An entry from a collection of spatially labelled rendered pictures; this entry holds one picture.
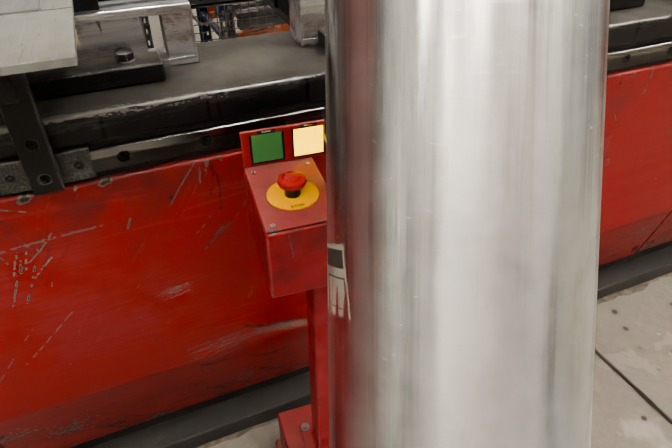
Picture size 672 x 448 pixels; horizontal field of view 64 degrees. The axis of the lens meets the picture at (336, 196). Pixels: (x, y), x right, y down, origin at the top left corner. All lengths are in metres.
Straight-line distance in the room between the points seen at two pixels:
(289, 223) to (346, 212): 0.54
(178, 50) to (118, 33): 0.09
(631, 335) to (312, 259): 1.22
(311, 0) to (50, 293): 0.64
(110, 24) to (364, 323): 0.78
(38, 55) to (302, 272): 0.40
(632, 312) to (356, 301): 1.71
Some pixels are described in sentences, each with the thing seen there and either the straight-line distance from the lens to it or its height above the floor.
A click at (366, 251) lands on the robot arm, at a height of 1.12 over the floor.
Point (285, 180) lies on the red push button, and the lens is 0.72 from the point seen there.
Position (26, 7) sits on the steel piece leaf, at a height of 1.01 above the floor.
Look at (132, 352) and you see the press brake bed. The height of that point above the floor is 0.39.
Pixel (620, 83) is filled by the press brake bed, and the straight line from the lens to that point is 1.29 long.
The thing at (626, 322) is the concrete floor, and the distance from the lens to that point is 1.81.
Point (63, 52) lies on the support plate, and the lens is 0.67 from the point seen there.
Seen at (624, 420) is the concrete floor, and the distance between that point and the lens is 1.59.
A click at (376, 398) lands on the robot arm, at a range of 0.16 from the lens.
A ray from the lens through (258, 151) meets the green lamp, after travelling 0.80.
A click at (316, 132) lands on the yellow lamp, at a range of 0.80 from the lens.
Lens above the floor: 1.22
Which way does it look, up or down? 36 degrees down
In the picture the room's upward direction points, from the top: straight up
